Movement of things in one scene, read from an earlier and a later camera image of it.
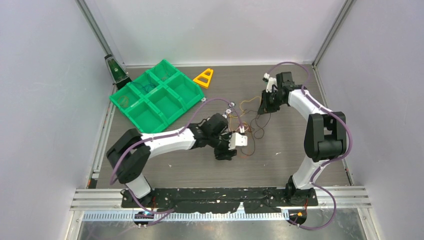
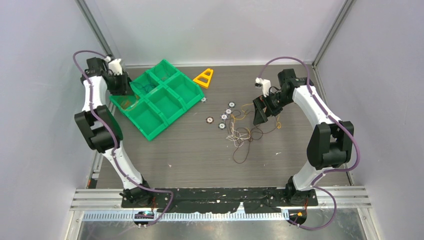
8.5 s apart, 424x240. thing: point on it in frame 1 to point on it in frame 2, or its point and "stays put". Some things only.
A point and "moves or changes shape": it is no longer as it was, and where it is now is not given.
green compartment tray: x=159 y=97 stays put
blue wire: x=145 y=86 stays put
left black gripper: x=225 y=153 to x=125 y=88
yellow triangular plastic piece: x=209 y=77 stays put
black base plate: x=254 y=200 stays put
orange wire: x=123 y=101 moves or changes shape
